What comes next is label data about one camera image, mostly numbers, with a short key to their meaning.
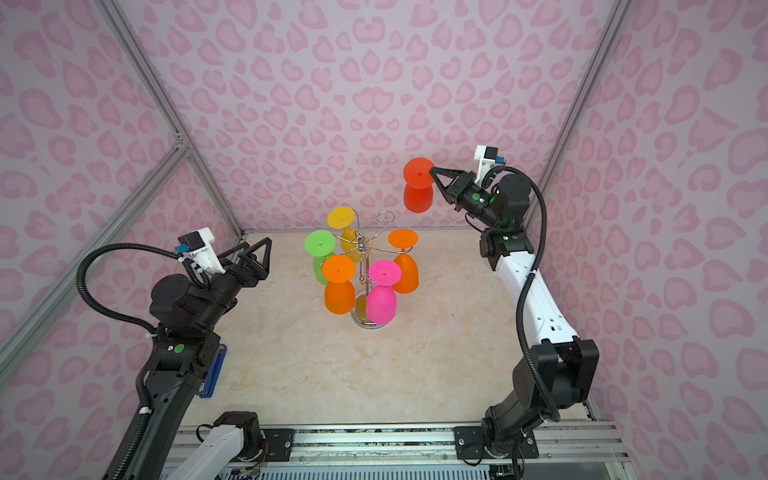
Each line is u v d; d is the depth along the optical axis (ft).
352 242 2.46
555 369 1.40
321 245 2.36
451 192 1.98
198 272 1.76
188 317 1.61
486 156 2.06
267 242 2.02
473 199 1.99
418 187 2.22
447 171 2.12
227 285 1.87
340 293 2.42
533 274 1.63
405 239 2.42
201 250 1.77
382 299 2.40
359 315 3.13
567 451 2.36
